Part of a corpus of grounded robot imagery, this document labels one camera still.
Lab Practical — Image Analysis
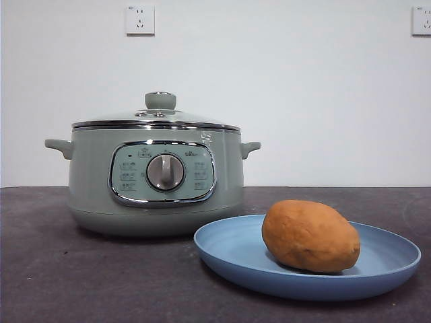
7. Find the glass lid with green knob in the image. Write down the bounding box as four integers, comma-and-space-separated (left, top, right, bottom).
71, 91, 241, 131

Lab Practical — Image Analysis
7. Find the blue round plate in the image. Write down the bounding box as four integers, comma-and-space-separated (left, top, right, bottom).
193, 213, 422, 302

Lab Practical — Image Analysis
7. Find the pale green electric steamer pot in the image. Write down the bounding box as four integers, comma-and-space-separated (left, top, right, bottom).
44, 122, 262, 238

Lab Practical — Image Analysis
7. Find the white wall socket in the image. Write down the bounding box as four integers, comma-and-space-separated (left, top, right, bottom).
125, 4, 156, 37
410, 5, 431, 38

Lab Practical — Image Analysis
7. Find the brown potato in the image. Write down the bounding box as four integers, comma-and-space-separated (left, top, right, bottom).
261, 199, 362, 275

